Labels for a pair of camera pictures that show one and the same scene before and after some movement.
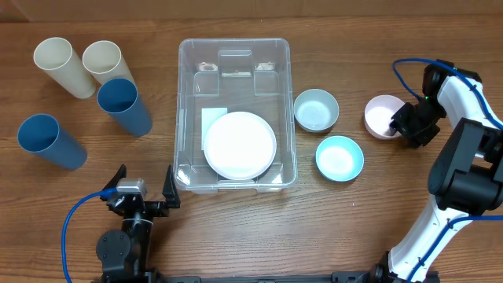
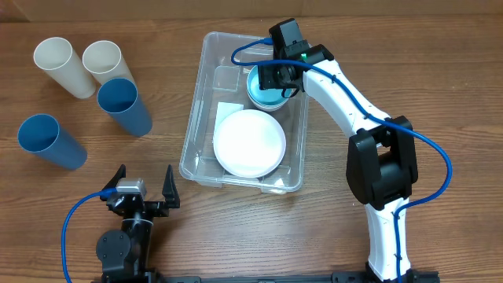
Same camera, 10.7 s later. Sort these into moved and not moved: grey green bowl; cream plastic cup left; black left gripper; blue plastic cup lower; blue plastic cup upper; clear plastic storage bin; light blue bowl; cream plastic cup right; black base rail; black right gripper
Moved: grey green bowl; clear plastic storage bin; black right gripper; light blue bowl
Not moved: cream plastic cup right; blue plastic cup lower; black left gripper; blue plastic cup upper; black base rail; cream plastic cup left
